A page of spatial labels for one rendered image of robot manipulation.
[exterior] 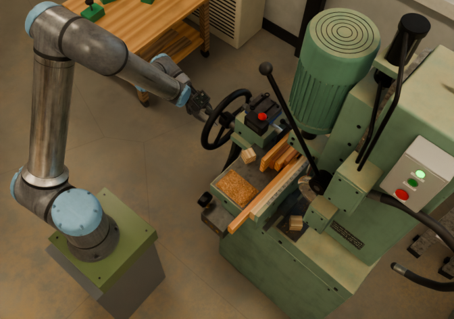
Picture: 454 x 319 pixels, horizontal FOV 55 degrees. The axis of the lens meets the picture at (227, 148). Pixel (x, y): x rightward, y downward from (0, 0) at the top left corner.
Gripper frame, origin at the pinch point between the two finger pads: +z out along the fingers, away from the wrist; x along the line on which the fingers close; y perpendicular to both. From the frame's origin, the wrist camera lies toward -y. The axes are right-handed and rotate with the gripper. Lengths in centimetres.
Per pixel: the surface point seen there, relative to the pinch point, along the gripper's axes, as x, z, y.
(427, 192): -19, 48, 95
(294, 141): -5, 25, 46
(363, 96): -7, 25, 87
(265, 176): -14.5, 27.6, 32.7
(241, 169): -18.3, 20.5, 30.1
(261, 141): -6.7, 18.0, 33.1
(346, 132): -8, 30, 75
